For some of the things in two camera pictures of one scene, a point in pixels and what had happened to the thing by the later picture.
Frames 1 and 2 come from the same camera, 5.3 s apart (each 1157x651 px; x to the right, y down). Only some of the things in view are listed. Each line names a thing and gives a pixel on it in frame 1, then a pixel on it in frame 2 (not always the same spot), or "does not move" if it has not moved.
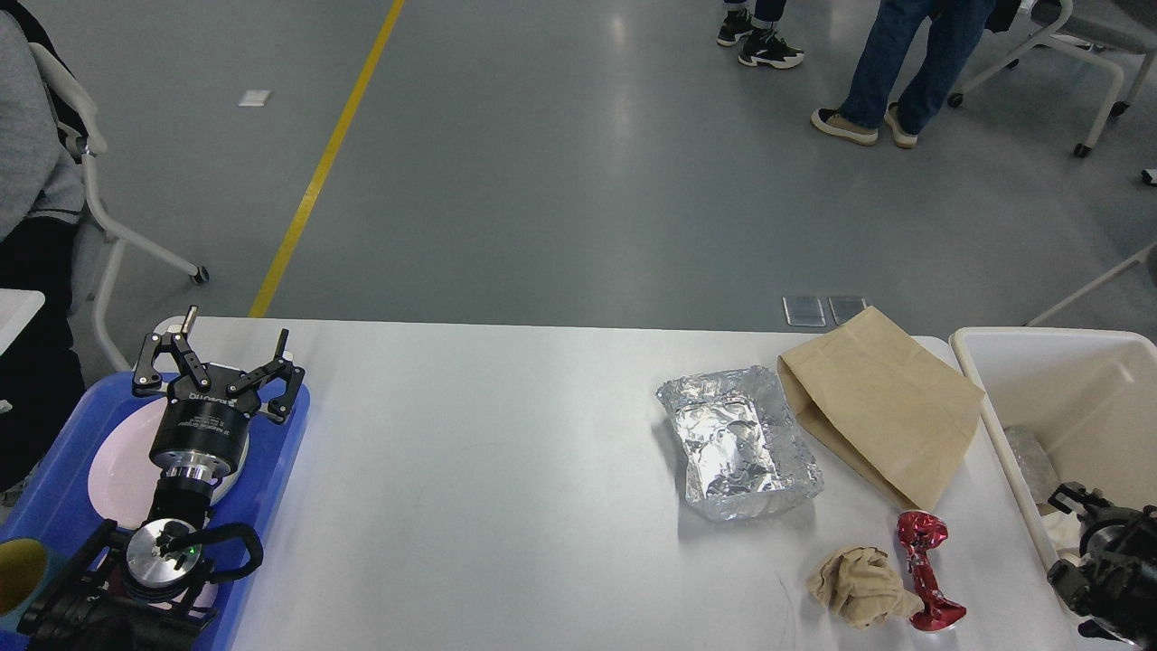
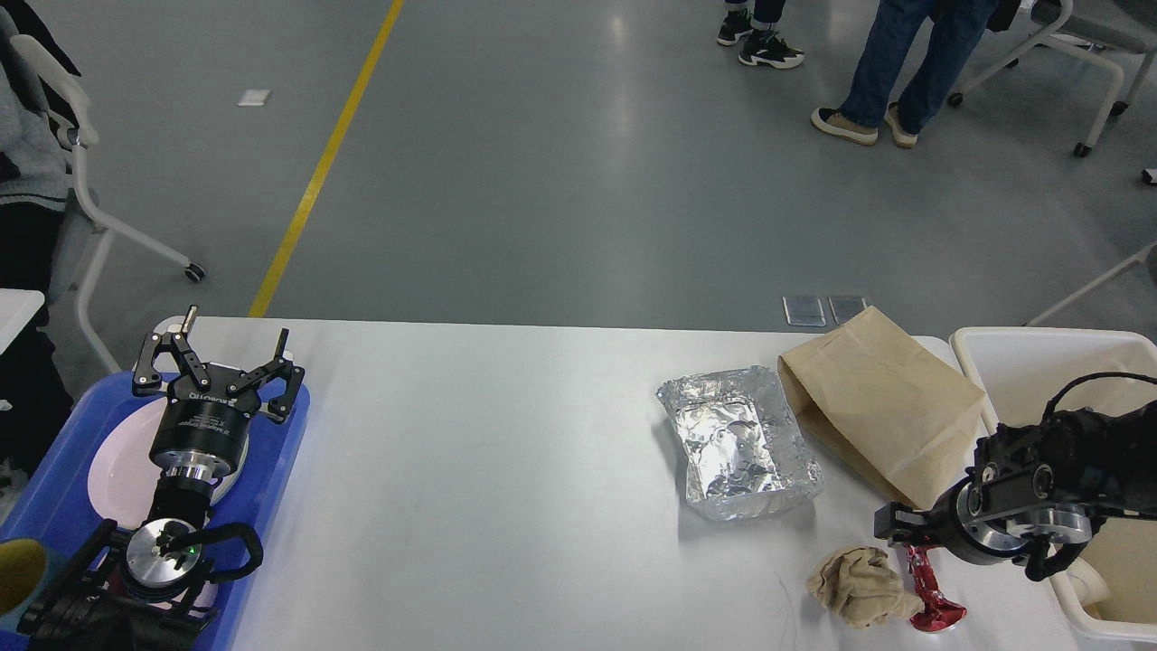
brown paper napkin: x=860 y=586 does not move
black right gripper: x=1115 y=583 → x=994 y=538
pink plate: x=124 y=479 does not move
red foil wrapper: x=918 y=532 does not move
